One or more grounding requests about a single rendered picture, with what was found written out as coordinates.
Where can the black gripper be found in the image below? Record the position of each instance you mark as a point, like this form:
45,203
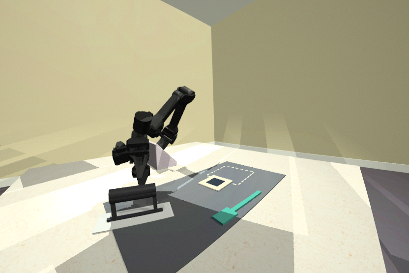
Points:
140,157

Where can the teal flat trowel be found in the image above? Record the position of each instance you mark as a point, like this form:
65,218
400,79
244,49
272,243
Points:
227,214

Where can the cream square tile with dark blue center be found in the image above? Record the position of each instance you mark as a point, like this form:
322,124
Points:
215,182

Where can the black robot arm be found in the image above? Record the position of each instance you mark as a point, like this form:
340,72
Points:
145,123

